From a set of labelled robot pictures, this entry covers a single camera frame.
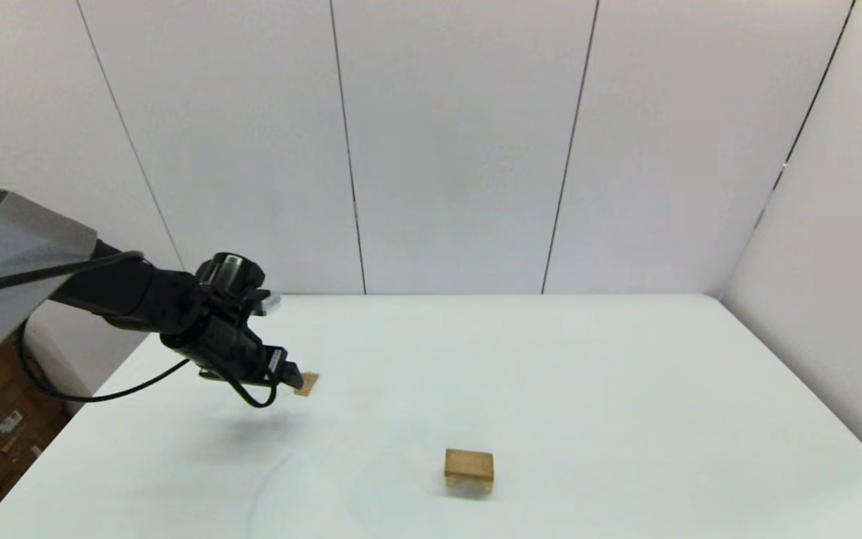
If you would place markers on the arched light wooden block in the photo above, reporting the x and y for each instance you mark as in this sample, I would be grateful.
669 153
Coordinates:
468 486

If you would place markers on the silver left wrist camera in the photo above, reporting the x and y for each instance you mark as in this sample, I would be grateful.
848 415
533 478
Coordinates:
270 302

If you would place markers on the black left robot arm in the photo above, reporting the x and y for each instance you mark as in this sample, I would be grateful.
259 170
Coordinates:
139 299

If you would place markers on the triangular wooden block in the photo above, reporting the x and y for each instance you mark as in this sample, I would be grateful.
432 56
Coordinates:
309 385

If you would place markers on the rectangular dark wooden block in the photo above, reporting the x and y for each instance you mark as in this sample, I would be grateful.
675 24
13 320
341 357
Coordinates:
469 464

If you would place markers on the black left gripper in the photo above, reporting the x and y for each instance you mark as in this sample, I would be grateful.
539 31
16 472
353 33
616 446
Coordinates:
248 363

